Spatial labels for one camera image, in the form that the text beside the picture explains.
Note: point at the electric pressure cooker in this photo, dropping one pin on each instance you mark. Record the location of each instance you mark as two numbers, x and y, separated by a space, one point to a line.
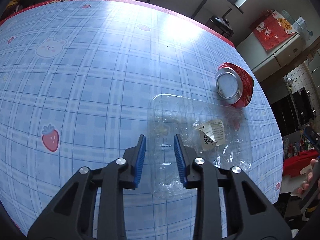
220 25

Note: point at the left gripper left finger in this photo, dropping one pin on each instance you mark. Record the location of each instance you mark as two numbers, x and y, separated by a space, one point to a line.
137 156

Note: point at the black stove and oven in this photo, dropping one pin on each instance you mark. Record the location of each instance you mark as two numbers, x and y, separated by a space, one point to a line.
293 111

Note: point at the crushed red soda can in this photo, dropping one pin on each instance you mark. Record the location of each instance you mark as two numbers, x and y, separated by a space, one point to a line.
234 85

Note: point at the blue plaid tablecloth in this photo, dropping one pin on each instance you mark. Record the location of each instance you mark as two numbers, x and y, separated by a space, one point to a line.
77 77

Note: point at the white refrigerator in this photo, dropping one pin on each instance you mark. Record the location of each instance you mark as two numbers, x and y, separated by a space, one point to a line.
265 63

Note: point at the person's right hand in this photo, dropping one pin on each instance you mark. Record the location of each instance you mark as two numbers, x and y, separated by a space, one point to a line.
309 176

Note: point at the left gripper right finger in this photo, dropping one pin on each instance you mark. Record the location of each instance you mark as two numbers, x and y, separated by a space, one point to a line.
179 150

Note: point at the yellow snack bags pile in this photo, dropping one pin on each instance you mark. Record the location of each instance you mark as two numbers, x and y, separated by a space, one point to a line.
13 7

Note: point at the red cloth on refrigerator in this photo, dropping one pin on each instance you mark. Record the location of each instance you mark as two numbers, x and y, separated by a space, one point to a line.
271 29

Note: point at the clear plastic clamshell container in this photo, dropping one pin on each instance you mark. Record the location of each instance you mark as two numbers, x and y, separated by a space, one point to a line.
218 134

